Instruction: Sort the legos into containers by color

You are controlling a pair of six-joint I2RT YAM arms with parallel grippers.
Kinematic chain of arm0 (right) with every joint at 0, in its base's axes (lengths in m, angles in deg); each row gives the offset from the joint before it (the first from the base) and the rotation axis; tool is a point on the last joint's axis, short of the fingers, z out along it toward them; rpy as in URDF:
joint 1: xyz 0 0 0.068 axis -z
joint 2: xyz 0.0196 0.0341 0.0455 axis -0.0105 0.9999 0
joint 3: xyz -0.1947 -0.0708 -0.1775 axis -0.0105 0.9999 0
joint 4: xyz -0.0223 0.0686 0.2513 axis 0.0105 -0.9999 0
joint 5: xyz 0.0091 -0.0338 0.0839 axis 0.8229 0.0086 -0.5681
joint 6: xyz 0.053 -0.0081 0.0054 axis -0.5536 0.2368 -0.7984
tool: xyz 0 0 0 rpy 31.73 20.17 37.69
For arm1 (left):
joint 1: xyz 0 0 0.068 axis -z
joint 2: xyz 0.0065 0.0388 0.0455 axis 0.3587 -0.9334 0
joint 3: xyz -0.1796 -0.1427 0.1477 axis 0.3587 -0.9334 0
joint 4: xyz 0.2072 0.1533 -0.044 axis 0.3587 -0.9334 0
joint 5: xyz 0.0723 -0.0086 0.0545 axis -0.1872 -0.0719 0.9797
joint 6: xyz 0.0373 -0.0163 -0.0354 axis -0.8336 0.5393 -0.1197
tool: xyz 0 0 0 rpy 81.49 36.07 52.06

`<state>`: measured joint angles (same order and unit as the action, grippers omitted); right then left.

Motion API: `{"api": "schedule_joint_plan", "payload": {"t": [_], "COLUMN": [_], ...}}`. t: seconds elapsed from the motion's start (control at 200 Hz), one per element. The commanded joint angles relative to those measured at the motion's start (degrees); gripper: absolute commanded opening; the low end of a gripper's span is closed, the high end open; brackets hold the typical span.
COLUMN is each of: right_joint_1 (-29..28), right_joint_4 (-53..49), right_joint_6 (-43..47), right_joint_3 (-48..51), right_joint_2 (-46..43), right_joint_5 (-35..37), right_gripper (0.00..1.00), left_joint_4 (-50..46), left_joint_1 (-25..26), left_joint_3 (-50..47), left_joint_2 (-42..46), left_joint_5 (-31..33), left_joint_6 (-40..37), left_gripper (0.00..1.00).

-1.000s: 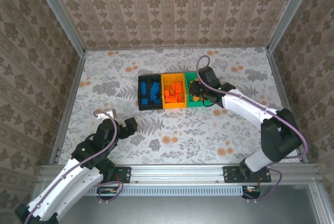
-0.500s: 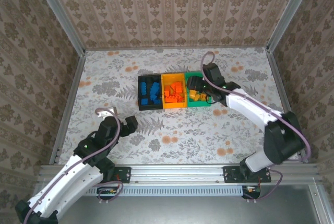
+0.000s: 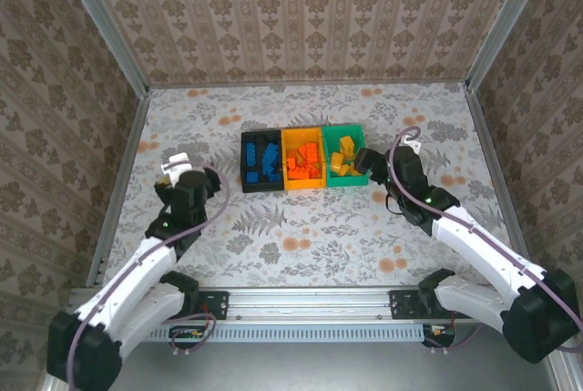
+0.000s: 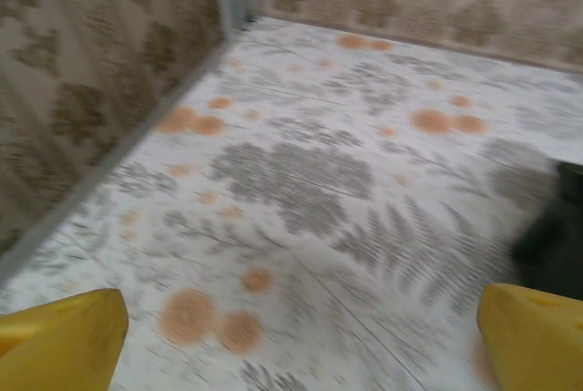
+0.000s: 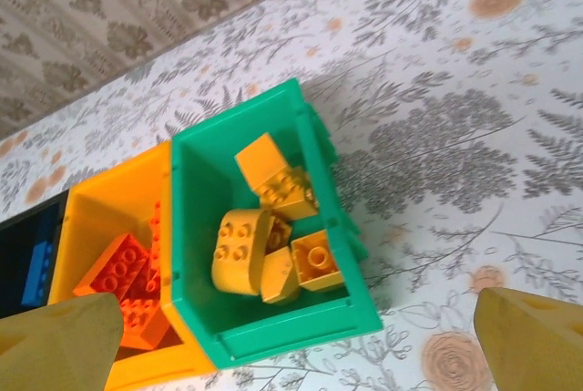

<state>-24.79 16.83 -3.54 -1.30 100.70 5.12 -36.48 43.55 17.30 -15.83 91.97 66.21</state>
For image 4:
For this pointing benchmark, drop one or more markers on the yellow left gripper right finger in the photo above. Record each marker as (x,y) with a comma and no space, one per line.
(537,345)

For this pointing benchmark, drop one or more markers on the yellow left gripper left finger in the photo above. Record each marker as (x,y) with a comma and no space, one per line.
(59,345)

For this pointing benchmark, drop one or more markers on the black plastic storage bin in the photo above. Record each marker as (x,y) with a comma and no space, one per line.
(555,236)

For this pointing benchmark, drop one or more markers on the aluminium frame side rail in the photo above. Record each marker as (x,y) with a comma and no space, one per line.
(91,179)

